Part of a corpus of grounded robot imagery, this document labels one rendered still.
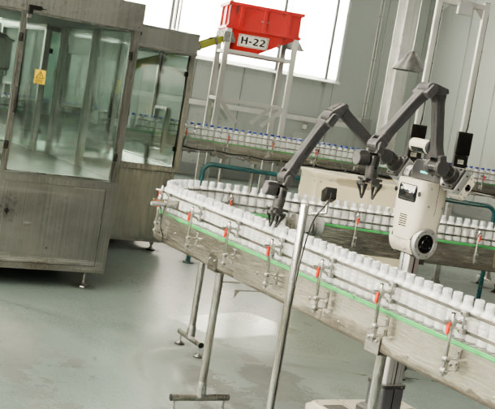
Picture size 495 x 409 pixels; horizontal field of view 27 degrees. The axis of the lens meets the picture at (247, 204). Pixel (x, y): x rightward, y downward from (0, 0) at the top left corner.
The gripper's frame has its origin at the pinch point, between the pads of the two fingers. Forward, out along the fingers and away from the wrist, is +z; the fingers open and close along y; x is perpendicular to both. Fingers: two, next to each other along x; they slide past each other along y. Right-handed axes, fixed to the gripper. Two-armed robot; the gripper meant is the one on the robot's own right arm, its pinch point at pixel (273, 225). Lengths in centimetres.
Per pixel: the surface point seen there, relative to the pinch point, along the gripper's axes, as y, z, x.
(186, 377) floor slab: -37, 113, -113
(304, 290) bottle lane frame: -0.6, 23.2, 39.6
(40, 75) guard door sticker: 24, -48, -341
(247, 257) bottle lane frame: -0.7, 20.2, -16.9
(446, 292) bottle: -2, 1, 131
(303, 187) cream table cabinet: -264, -9, -383
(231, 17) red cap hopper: -269, -172, -623
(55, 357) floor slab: 34, 120, -151
